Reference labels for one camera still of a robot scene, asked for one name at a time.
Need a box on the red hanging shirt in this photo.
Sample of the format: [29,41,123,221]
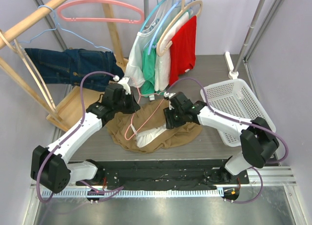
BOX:
[169,16,197,85]

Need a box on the blue plastic hanger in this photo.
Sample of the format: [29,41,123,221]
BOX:
[144,0,182,52]

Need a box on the white plastic laundry basket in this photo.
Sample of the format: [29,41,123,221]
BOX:
[198,79,276,147]

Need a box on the white hanging shirt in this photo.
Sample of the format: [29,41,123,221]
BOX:
[154,12,189,92]

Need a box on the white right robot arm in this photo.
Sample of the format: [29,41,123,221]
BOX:
[164,92,279,184]

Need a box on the metal garment rack pole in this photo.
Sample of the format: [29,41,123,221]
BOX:
[232,0,265,77]

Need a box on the pink plastic hanger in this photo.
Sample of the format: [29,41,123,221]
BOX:
[57,0,145,24]

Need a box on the tan cloth garment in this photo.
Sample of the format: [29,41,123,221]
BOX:
[106,100,202,154]

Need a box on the blue denim skirt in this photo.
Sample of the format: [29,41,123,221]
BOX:
[25,48,124,92]

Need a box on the wooden rack rail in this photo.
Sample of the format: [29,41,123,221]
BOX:
[3,0,67,42]

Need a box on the teal plastic hanger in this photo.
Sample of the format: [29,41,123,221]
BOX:
[139,0,166,32]

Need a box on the wooden hanger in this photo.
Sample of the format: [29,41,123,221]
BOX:
[0,30,57,113]

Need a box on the green hanging shirt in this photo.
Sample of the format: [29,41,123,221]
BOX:
[141,47,157,97]

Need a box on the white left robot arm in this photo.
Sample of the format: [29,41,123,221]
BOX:
[31,77,140,194]

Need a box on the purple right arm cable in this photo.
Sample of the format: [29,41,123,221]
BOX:
[167,78,290,165]

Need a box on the white long sleeve shirt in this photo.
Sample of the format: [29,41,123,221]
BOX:
[123,0,182,88]

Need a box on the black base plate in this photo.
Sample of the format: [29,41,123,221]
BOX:
[86,160,250,191]

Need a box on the beige plastic hanger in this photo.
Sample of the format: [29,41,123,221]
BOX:
[156,0,203,57]

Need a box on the pink wire hanger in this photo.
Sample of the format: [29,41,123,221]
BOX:
[124,77,169,141]

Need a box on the white rack foot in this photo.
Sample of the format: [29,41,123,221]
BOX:
[224,52,239,79]

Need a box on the light blue wire hanger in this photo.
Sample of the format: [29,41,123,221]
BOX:
[18,4,114,53]

